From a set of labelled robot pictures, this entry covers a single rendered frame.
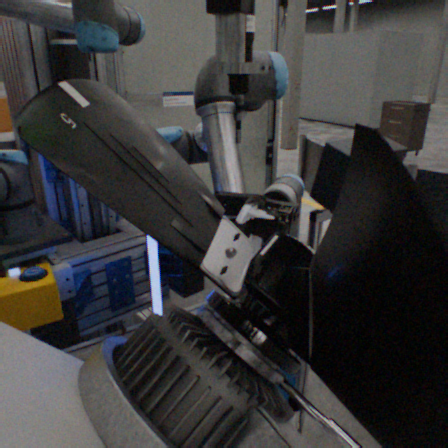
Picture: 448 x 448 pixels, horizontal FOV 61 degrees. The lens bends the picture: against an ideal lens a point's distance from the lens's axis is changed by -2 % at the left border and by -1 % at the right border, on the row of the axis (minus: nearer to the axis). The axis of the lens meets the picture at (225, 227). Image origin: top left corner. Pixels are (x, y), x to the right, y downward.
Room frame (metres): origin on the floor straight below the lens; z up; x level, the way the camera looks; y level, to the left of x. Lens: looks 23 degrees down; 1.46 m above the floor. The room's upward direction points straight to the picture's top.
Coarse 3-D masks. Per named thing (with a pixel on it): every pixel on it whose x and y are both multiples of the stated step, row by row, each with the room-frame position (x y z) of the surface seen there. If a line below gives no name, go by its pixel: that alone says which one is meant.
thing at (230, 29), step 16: (208, 0) 0.47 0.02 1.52; (224, 0) 0.46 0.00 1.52; (240, 0) 0.45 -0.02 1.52; (224, 16) 0.47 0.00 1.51; (240, 16) 0.47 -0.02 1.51; (224, 32) 0.47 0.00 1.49; (240, 32) 0.47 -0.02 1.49; (224, 48) 0.47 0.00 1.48; (240, 48) 0.47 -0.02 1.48; (224, 64) 0.47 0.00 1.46; (240, 64) 0.47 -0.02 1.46; (256, 64) 0.47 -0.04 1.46
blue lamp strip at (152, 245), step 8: (152, 240) 0.80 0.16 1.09; (152, 248) 0.79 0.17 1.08; (152, 256) 0.79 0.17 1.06; (152, 264) 0.79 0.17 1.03; (152, 272) 0.79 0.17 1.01; (152, 280) 0.79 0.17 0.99; (152, 288) 0.79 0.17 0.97; (152, 296) 0.79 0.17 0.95; (160, 296) 0.80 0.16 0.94; (160, 304) 0.80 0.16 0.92; (160, 312) 0.80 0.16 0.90
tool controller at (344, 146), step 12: (336, 144) 1.13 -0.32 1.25; (348, 144) 1.14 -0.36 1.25; (396, 144) 1.20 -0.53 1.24; (324, 156) 1.14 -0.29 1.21; (336, 156) 1.10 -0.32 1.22; (348, 156) 1.06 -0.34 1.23; (324, 168) 1.13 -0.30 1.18; (336, 168) 1.09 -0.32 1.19; (324, 180) 1.13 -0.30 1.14; (336, 180) 1.09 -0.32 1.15; (312, 192) 1.17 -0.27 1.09; (324, 192) 1.13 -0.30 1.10; (336, 192) 1.09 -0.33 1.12; (324, 204) 1.12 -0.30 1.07; (336, 204) 1.09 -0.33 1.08
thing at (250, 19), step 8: (248, 16) 0.49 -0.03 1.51; (248, 24) 0.49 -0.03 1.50; (248, 32) 0.49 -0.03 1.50; (248, 40) 0.49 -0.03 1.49; (248, 48) 0.49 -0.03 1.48; (248, 56) 0.49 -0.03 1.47; (232, 80) 0.50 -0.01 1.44; (240, 80) 0.49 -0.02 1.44; (248, 80) 0.50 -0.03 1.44; (232, 88) 0.49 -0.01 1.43; (240, 88) 0.49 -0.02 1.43; (248, 88) 0.50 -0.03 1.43
